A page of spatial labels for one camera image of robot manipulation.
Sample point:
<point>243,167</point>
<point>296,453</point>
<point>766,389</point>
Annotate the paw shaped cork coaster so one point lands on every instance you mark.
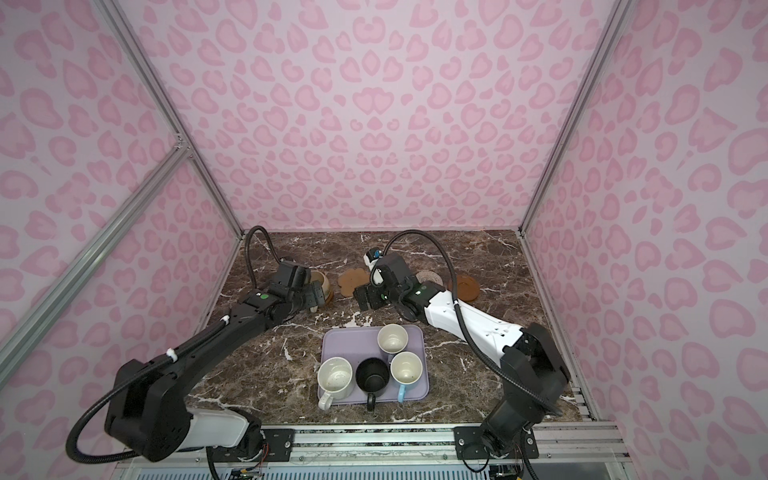
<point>351,279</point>

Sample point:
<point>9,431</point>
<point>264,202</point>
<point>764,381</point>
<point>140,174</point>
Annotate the aluminium front rail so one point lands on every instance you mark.
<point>558,450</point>

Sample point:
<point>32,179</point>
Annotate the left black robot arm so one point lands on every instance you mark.
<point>150,416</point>

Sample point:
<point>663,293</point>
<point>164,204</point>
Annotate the small white cup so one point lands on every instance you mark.
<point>392,339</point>

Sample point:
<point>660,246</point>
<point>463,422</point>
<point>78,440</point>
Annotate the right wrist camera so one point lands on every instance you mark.
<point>371,257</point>

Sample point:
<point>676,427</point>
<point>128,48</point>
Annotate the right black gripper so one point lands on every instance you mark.
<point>372,290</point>

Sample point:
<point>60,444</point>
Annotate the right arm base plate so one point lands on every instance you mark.
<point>479,443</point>

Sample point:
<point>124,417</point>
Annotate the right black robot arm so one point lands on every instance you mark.
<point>535,375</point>

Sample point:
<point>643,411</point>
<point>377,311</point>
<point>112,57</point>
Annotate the white mug with handle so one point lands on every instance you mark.
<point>335,379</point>

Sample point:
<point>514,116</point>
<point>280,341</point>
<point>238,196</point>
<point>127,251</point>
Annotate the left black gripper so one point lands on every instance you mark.
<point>313,299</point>

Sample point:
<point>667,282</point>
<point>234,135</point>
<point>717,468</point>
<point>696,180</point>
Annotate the beige ceramic mug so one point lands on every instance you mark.
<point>320,278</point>

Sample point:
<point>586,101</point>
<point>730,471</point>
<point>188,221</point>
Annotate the multicolour woven round coaster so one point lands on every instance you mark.
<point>424,276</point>

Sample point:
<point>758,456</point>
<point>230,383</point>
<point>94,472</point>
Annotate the white mug blue handle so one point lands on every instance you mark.
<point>406,368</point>

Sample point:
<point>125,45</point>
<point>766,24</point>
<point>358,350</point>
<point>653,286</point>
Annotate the black mug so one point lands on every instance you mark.
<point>372,377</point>

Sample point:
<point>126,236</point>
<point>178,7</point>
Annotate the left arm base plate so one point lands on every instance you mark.
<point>270,445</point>

